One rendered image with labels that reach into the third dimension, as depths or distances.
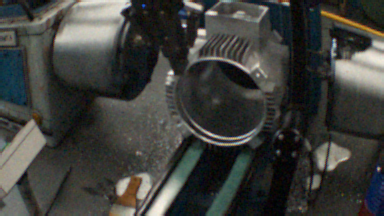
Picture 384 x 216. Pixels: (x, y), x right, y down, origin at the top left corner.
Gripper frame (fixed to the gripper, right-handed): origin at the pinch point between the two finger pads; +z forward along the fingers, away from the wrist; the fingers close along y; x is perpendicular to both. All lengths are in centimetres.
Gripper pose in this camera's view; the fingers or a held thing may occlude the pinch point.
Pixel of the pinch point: (177, 55)
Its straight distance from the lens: 75.9
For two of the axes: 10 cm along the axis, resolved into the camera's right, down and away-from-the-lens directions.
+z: 1.8, 5.0, 8.4
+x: -2.7, 8.5, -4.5
